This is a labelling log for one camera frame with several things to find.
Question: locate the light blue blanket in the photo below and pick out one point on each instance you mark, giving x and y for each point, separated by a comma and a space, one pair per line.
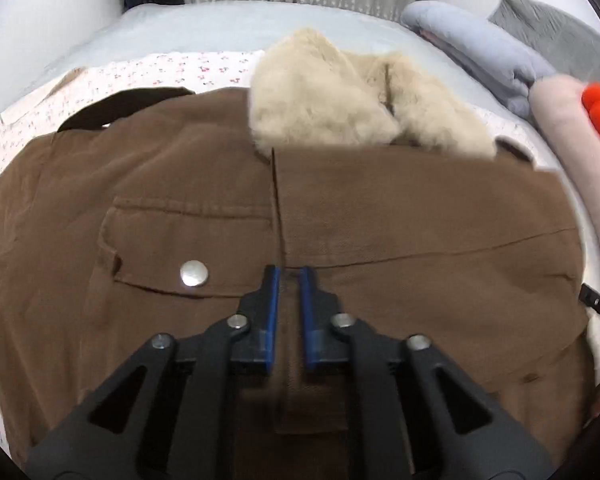
490, 55

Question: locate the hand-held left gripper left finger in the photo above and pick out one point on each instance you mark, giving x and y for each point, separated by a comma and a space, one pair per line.
273, 300

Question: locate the brown jacket with fur collar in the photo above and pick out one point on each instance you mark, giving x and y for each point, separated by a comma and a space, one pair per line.
430, 240

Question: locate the grey knitted pillow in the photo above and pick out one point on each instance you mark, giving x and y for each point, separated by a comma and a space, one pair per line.
555, 30

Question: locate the floral bed sheet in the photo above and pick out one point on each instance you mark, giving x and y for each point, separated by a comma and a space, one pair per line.
145, 72

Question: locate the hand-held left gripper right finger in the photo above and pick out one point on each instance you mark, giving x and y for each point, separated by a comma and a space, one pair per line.
307, 305

